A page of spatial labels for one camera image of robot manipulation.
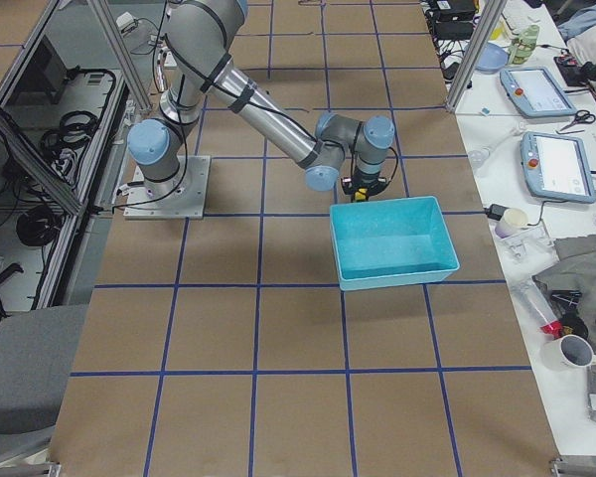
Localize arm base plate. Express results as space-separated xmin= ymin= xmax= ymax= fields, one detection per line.
xmin=123 ymin=154 xmax=212 ymax=220

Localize brown paper table cover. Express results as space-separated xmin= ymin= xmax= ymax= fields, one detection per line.
xmin=50 ymin=1 xmax=556 ymax=476

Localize teach pendant near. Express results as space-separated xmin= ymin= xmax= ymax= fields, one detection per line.
xmin=520 ymin=131 xmax=596 ymax=204

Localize aluminium frame post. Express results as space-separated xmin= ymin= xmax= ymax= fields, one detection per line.
xmin=445 ymin=0 xmax=507 ymax=113

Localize white ceramic mug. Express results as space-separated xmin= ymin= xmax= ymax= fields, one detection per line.
xmin=540 ymin=335 xmax=596 ymax=371

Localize teach pendant far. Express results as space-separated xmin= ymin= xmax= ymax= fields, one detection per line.
xmin=499 ymin=68 xmax=577 ymax=118

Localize black scissors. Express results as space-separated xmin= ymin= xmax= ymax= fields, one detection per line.
xmin=556 ymin=109 xmax=596 ymax=134

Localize white paper cup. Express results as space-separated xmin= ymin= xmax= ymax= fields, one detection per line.
xmin=494 ymin=208 xmax=528 ymax=239

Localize grey cloth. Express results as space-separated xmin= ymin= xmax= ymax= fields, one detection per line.
xmin=531 ymin=234 xmax=596 ymax=367

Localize turquoise plastic bin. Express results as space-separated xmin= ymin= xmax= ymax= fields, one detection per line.
xmin=330 ymin=196 xmax=460 ymax=291

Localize teach pendant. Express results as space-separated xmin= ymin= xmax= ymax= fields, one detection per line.
xmin=499 ymin=68 xmax=577 ymax=118
xmin=520 ymin=131 xmax=596 ymax=204

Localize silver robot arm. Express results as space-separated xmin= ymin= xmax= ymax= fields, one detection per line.
xmin=127 ymin=1 xmax=394 ymax=201

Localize red capped plastic tube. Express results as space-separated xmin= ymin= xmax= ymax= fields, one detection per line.
xmin=513 ymin=280 xmax=563 ymax=339

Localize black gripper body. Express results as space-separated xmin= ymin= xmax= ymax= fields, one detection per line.
xmin=341 ymin=176 xmax=388 ymax=197

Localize yellow beetle toy car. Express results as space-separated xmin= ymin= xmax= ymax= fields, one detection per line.
xmin=352 ymin=188 xmax=370 ymax=203

